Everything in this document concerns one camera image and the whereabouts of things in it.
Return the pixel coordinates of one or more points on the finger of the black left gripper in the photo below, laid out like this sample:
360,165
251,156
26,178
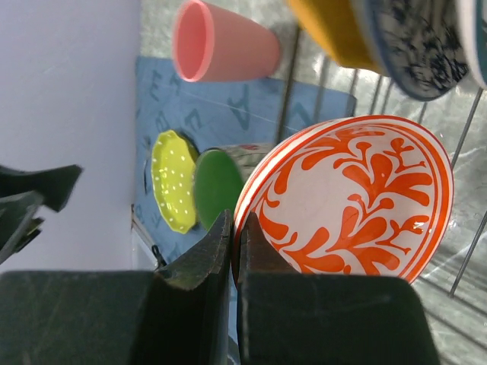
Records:
22,194

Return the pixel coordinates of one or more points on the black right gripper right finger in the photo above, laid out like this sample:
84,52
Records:
285,317

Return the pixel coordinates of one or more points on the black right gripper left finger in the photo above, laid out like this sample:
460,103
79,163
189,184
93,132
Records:
177,314

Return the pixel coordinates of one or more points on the red white patterned dish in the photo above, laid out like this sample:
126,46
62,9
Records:
367,195

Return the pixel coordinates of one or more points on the orange polka dot plate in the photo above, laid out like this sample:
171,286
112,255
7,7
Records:
333,26

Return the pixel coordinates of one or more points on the blue floral plate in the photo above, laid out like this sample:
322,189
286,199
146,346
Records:
416,43

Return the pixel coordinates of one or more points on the teal rim white plate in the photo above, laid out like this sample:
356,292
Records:
471,17

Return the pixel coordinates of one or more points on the green-inside floral mug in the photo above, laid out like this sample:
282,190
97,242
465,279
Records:
220,175

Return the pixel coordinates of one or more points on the green polka dot plate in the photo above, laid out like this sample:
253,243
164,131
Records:
173,163

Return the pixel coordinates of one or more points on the blue letter-print cloth mat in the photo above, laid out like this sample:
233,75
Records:
209,115

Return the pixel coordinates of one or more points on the pink plastic cup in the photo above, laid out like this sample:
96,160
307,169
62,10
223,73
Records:
213,44

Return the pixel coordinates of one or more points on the black wire dish rack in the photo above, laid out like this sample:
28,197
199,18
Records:
453,284

